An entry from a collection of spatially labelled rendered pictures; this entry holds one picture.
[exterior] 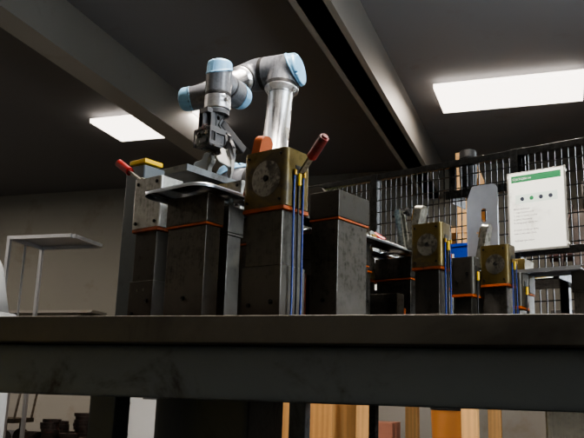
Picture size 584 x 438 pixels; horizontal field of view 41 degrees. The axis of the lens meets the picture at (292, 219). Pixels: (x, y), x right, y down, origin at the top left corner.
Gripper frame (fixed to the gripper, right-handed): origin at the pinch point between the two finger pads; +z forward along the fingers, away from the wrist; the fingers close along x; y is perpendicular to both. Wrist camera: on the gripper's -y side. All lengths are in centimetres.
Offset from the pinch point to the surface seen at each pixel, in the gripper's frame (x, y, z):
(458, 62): -145, -373, -209
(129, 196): 1.3, 30.3, 11.3
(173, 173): 3.6, 18.8, 2.9
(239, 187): 22.8, 13.0, 8.5
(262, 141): 52, 35, 8
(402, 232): 15, -68, 5
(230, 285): 38, 28, 36
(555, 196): 42, -127, -16
